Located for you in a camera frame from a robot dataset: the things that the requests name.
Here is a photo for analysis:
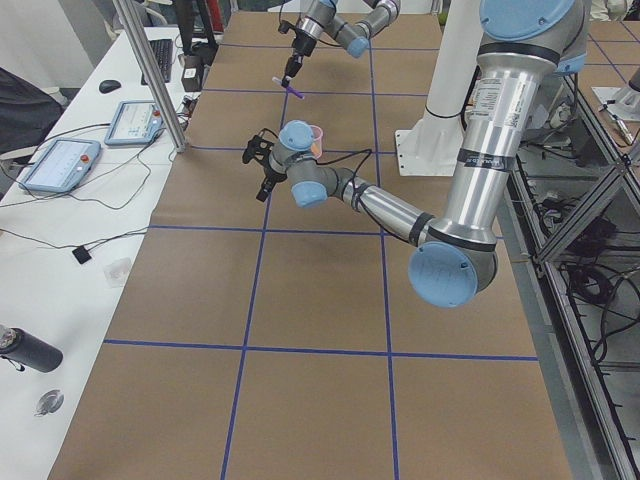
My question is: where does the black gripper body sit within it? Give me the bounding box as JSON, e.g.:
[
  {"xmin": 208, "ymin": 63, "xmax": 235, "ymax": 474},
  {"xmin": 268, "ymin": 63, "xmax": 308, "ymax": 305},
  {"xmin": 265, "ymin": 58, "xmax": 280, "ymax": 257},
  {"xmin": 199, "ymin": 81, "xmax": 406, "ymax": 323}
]
[
  {"xmin": 292, "ymin": 30, "xmax": 316, "ymax": 56},
  {"xmin": 263, "ymin": 158, "xmax": 287, "ymax": 186}
]

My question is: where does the purple highlighter pen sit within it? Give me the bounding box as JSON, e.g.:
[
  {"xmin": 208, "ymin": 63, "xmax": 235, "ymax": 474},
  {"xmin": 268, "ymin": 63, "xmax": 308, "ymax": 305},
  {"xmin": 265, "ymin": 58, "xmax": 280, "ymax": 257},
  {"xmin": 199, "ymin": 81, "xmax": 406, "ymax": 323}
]
[{"xmin": 272, "ymin": 77, "xmax": 305, "ymax": 100}]

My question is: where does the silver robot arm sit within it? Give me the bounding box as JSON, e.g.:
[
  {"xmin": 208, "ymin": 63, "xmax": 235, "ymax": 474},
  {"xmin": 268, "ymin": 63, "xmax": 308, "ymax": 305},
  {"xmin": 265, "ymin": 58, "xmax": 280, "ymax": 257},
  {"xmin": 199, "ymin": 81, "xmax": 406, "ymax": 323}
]
[
  {"xmin": 243, "ymin": 1, "xmax": 590, "ymax": 308},
  {"xmin": 278, "ymin": 0, "xmax": 401, "ymax": 89}
]

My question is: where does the pink mesh pen holder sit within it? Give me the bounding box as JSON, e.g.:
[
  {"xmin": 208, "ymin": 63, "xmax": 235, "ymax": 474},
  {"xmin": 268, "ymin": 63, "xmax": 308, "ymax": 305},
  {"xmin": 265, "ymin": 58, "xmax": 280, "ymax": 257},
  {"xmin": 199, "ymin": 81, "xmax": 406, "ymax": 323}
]
[{"xmin": 304, "ymin": 125, "xmax": 324, "ymax": 154}]

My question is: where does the black box with label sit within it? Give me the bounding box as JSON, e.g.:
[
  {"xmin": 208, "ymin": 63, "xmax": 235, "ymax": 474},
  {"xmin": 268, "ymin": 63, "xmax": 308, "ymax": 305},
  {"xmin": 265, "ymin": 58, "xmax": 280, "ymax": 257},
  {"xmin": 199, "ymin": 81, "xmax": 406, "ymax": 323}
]
[{"xmin": 179, "ymin": 54, "xmax": 204, "ymax": 92}]

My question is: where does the black computer monitor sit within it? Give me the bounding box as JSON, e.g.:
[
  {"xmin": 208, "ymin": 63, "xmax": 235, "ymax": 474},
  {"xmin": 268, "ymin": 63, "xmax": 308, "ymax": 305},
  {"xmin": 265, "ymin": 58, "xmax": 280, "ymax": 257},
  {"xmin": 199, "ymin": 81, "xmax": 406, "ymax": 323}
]
[{"xmin": 173, "ymin": 0, "xmax": 218, "ymax": 57}]

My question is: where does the black keyboard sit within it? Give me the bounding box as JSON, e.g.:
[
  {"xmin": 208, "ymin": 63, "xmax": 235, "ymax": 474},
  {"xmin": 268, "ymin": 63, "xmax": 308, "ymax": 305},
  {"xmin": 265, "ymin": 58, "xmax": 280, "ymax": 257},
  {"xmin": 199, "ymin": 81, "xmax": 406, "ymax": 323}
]
[{"xmin": 149, "ymin": 39, "xmax": 173, "ymax": 83}]

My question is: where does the far blue teach pendant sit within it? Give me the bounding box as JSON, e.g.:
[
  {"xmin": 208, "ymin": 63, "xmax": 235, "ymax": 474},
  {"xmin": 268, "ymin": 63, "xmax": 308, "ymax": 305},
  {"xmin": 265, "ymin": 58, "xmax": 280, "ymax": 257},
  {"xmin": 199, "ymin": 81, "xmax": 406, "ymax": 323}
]
[{"xmin": 104, "ymin": 100, "xmax": 163, "ymax": 147}]

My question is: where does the blue teach pendant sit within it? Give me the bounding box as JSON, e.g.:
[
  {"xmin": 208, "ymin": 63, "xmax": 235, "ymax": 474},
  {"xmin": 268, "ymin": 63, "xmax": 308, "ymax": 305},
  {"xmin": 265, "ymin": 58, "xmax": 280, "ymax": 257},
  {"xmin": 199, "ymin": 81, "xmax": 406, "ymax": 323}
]
[
  {"xmin": 104, "ymin": 100, "xmax": 163, "ymax": 147},
  {"xmin": 18, "ymin": 138, "xmax": 102, "ymax": 193}
]

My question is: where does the clear plastic lid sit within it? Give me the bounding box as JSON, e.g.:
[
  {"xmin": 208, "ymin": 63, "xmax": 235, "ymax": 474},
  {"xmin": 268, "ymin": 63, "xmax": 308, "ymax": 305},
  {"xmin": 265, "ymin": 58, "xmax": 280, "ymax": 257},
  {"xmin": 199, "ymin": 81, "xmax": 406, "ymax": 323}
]
[{"xmin": 103, "ymin": 257, "xmax": 133, "ymax": 288}]

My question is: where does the black computer mouse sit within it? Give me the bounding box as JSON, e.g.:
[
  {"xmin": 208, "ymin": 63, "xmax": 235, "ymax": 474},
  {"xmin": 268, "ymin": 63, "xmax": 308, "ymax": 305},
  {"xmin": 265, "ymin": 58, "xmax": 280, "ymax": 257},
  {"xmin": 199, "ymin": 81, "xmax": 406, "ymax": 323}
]
[{"xmin": 98, "ymin": 79, "xmax": 121, "ymax": 94}]

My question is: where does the small black puck device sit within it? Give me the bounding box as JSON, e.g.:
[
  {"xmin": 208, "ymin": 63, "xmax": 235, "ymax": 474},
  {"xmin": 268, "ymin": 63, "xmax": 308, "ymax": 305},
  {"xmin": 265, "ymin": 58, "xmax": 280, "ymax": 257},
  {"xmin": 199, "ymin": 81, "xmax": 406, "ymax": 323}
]
[{"xmin": 72, "ymin": 245, "xmax": 92, "ymax": 265}]

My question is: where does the near blue teach pendant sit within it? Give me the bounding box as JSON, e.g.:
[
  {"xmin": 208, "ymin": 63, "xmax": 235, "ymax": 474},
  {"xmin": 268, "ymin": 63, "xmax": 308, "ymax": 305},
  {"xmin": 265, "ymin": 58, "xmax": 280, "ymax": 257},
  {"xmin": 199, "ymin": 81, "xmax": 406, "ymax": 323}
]
[{"xmin": 18, "ymin": 138, "xmax": 102, "ymax": 193}]

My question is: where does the seated person black jacket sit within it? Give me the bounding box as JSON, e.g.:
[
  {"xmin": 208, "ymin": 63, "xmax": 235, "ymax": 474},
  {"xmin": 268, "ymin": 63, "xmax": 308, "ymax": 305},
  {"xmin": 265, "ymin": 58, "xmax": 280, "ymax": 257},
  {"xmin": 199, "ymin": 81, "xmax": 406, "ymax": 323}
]
[{"xmin": 0, "ymin": 69, "xmax": 63, "ymax": 154}]

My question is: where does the black water bottle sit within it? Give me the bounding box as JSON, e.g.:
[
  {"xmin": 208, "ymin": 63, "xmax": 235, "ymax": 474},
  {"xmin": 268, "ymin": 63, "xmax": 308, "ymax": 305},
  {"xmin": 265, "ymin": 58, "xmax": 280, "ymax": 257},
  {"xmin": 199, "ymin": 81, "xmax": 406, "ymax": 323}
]
[{"xmin": 1, "ymin": 325, "xmax": 63, "ymax": 373}]

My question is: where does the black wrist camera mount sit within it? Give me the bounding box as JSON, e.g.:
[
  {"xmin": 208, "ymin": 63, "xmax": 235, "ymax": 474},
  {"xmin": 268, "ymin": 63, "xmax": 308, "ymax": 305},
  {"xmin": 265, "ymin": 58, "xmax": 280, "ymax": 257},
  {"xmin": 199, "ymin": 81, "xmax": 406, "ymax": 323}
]
[
  {"xmin": 242, "ymin": 130, "xmax": 274, "ymax": 166},
  {"xmin": 278, "ymin": 20, "xmax": 297, "ymax": 35}
]

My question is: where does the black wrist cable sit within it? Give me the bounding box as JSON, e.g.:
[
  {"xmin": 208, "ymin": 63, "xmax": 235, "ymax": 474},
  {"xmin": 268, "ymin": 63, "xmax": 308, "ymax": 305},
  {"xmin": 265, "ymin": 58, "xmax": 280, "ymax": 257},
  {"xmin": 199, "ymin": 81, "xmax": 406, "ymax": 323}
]
[{"xmin": 299, "ymin": 147, "xmax": 374, "ymax": 201}]

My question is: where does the aluminium frame post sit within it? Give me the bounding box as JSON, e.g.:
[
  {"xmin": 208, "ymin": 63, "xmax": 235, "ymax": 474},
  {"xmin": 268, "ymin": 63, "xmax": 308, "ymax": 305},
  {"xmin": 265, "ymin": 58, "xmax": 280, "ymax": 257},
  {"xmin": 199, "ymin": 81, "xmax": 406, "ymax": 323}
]
[{"xmin": 113, "ymin": 0, "xmax": 187, "ymax": 153}]

